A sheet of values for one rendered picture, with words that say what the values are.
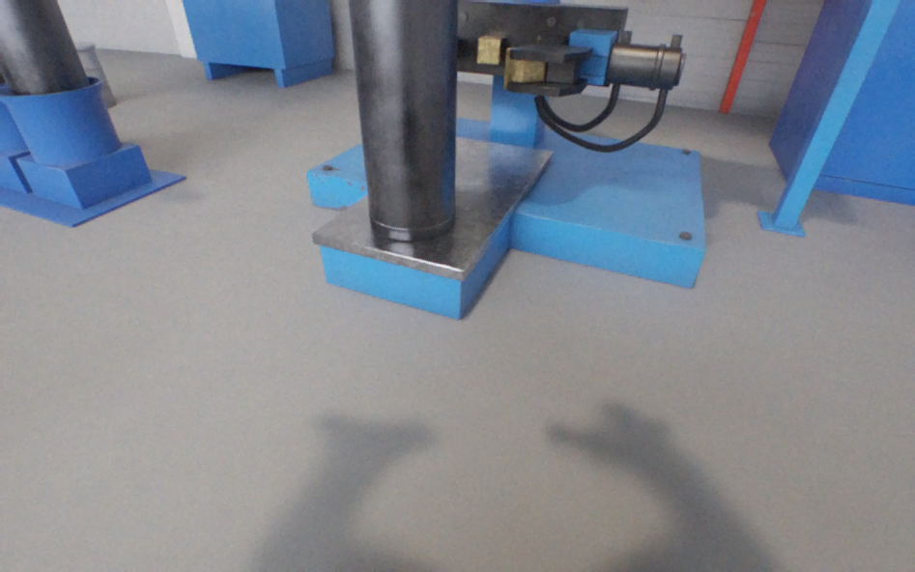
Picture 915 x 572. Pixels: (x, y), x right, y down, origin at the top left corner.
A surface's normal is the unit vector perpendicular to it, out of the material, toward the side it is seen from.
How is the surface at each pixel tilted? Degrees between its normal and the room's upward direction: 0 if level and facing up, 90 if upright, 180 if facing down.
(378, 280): 90
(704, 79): 90
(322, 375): 0
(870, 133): 90
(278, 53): 90
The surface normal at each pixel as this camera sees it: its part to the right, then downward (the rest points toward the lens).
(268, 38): -0.39, 0.53
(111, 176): 0.92, 0.24
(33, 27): 0.78, 0.37
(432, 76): 0.52, 0.50
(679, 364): 0.02, -0.82
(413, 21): 0.22, 0.57
